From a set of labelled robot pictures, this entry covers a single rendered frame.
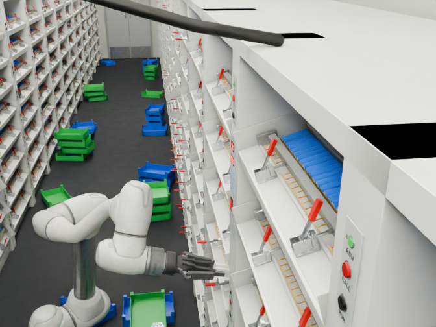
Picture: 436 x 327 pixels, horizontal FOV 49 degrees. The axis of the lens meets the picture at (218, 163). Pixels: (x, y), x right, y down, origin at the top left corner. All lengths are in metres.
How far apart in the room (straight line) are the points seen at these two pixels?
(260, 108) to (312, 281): 0.53
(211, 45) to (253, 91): 0.70
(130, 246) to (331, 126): 1.04
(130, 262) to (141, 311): 1.44
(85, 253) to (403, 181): 1.87
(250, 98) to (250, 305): 0.53
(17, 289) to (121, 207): 2.02
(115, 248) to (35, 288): 1.95
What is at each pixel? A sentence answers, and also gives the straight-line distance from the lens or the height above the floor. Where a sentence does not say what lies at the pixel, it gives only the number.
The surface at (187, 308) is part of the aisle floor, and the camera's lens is 3.05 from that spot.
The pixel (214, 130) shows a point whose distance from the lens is 1.86.
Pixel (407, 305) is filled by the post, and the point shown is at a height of 1.64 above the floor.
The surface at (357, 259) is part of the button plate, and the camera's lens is 0.50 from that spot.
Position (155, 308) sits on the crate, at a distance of 2.93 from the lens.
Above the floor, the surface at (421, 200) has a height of 1.79.
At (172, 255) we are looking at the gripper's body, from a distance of 1.54.
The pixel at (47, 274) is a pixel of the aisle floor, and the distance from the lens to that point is 3.51.
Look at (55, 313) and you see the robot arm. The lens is 2.36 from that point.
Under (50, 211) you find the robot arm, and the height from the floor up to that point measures 1.05.
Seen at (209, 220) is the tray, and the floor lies 0.95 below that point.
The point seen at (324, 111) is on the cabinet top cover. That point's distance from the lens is 0.56.
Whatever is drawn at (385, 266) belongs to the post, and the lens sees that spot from 0.48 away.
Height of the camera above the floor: 1.95
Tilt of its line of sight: 23 degrees down
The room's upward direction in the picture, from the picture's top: straight up
